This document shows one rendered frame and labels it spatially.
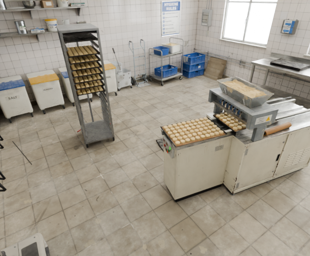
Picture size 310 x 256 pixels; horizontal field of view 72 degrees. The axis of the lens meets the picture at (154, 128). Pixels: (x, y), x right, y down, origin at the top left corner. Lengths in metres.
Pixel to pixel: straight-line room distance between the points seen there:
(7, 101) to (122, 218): 3.38
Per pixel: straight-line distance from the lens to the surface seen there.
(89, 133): 3.88
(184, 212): 2.72
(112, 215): 2.74
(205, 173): 2.65
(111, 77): 5.35
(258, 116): 2.30
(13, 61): 5.53
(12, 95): 5.03
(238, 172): 2.65
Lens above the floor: 2.18
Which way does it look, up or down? 32 degrees down
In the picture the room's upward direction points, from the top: 1 degrees counter-clockwise
